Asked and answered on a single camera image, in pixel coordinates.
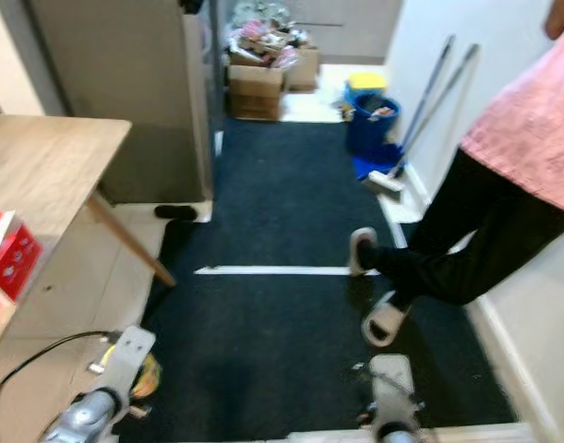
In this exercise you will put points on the white yellow noodle bowl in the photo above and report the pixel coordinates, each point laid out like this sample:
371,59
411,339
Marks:
148,378

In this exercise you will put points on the grey fridge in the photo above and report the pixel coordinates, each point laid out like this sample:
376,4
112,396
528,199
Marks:
125,92

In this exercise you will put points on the black object atop fridge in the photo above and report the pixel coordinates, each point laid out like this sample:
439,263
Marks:
192,5

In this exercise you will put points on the wooden table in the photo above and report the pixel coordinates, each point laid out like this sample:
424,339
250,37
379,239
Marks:
42,157

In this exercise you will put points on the black slipper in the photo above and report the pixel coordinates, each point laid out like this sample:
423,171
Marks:
175,212

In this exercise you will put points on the white floor tape strip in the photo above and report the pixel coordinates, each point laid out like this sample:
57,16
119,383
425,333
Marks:
272,270

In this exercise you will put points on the large cardboard box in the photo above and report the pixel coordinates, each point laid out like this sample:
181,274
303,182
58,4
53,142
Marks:
254,92

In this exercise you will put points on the pile of pink packaged goods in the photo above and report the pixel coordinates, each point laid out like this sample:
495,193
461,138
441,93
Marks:
258,37

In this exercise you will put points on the small cardboard box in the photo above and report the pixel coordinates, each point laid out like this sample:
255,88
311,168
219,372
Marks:
305,69

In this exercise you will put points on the blue dustpan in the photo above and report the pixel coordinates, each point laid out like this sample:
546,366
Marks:
376,164

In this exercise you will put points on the blue bucket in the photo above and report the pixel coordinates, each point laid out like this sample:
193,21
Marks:
372,125

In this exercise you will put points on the yellow lidded blue bin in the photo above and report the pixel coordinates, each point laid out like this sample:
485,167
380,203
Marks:
366,81

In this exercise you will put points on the person in pink shirt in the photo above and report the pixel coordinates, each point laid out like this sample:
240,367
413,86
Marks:
503,203

